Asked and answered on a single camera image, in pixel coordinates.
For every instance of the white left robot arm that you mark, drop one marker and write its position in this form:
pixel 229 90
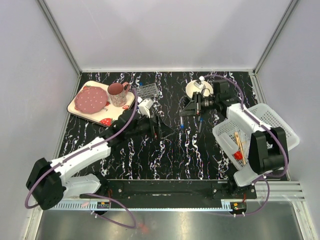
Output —
pixel 52 181

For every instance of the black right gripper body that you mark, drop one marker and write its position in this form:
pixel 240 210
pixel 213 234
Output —
pixel 199 101

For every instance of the wooden test tube clamp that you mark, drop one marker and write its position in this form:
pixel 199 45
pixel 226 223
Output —
pixel 240 146

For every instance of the cream green bowl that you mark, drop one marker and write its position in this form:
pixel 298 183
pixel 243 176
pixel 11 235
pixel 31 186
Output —
pixel 192 88

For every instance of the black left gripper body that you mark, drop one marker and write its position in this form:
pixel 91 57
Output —
pixel 156 130

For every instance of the white plastic basket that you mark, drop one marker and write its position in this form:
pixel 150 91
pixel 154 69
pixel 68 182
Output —
pixel 266 115

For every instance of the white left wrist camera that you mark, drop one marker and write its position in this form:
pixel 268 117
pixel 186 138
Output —
pixel 144 107

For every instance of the blue cap tube horizontal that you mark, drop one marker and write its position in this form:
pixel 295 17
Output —
pixel 181 122

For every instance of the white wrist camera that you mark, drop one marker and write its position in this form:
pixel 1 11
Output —
pixel 199 83
pixel 144 107

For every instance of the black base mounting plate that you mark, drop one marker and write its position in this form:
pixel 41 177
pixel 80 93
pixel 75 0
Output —
pixel 174 194

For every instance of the pink dotted plate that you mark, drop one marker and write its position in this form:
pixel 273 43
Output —
pixel 91 100

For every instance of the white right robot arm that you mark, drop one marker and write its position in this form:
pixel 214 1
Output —
pixel 256 148

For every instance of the pink floral mug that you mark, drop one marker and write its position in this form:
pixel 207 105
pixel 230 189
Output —
pixel 118 93

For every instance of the clear test tube rack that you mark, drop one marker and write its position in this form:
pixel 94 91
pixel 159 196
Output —
pixel 148 91

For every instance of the white wash bottle red cap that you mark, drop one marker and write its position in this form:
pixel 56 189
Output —
pixel 230 146

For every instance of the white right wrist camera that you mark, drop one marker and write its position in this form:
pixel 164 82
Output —
pixel 199 83

